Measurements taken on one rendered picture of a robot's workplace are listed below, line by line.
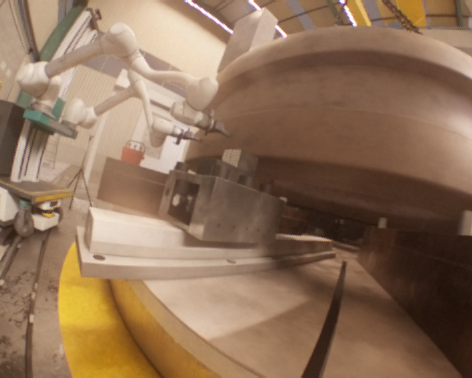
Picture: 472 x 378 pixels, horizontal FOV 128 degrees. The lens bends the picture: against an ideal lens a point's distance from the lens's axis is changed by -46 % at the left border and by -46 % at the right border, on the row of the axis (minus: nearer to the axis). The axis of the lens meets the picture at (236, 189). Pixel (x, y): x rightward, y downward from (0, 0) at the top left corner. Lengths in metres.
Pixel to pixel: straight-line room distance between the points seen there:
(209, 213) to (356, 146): 0.63
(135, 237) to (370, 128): 0.97
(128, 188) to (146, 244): 1.22
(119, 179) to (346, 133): 1.68
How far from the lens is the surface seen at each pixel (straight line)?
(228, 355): 0.47
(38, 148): 1.97
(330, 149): 0.92
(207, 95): 1.04
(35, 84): 1.43
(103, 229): 0.66
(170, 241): 0.74
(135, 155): 1.89
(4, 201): 1.61
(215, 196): 0.69
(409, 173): 0.92
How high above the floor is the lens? 0.62
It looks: 3 degrees up
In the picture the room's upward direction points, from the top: 15 degrees clockwise
